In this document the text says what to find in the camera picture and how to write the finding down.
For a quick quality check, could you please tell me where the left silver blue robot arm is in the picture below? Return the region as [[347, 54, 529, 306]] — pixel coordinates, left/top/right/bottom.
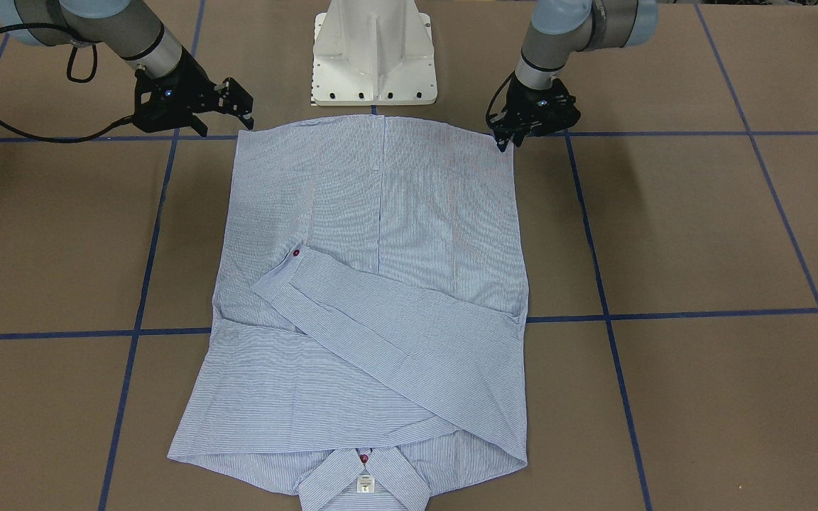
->
[[486, 1, 659, 152]]

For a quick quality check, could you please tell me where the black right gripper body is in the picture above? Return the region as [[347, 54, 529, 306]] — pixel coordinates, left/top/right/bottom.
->
[[132, 54, 217, 133]]

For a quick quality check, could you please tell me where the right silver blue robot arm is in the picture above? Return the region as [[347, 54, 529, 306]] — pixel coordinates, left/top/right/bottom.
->
[[0, 1, 241, 136]]

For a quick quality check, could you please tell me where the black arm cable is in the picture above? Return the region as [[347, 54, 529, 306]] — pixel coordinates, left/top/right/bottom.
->
[[486, 71, 518, 130], [0, 26, 137, 145]]

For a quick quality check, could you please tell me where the blue striped button shirt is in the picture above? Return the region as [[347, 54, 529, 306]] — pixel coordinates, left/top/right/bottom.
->
[[168, 114, 529, 510]]

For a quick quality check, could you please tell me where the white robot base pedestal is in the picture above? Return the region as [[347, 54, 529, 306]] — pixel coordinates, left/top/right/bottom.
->
[[311, 1, 439, 107]]

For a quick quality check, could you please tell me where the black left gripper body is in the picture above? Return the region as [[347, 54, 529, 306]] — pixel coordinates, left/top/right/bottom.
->
[[491, 75, 582, 140]]

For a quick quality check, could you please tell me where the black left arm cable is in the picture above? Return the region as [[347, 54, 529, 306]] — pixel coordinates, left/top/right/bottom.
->
[[486, 71, 518, 130]]

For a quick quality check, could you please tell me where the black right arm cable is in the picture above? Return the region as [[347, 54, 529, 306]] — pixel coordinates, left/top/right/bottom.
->
[[0, 26, 137, 145]]

